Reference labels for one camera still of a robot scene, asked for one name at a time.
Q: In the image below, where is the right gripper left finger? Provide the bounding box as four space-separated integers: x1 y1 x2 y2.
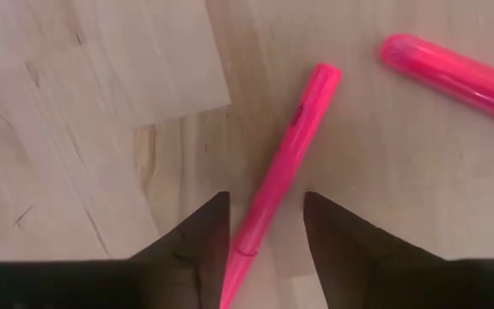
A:
0 191 232 309

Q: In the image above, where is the short pink highlighter pen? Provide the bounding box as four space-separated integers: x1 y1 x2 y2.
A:
378 33 494 132

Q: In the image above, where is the thin pink highlighter pen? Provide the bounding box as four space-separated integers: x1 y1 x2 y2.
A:
218 62 344 309

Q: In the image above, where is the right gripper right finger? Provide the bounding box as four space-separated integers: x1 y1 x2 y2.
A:
303 191 494 309

